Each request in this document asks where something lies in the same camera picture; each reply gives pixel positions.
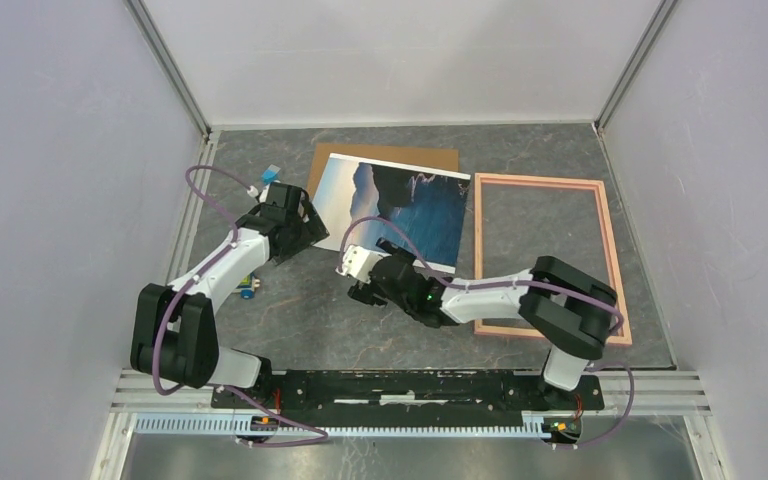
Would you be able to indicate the slotted cable duct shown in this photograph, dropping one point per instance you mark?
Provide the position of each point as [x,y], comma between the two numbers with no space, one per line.
[239,424]

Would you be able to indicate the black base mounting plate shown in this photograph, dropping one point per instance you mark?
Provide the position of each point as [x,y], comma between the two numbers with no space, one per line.
[419,398]

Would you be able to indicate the blue cube block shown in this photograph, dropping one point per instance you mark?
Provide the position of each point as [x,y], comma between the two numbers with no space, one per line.
[270,175]

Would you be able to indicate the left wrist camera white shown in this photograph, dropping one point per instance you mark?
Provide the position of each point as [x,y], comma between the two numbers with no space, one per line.
[259,194]

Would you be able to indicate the pink wooden picture frame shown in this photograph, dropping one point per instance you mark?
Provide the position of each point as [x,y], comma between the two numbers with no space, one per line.
[597,187]

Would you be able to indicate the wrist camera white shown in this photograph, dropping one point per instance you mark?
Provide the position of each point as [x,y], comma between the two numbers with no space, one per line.
[357,262]
[259,194]

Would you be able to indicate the toy brick car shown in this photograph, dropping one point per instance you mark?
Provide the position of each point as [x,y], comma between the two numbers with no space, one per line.
[248,286]

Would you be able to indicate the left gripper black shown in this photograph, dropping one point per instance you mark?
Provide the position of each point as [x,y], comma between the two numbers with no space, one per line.
[312,232]

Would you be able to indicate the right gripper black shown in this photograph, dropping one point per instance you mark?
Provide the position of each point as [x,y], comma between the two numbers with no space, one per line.
[369,292]

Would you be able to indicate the landscape photo print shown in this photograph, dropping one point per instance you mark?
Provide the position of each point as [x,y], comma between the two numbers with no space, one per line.
[403,203]

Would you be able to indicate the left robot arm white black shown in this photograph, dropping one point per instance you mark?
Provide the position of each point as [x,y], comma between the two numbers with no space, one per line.
[175,336]

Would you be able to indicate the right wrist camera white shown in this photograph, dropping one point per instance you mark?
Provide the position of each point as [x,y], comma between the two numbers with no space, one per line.
[357,262]

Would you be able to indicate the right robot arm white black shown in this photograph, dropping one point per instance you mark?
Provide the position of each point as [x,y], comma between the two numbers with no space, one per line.
[574,311]

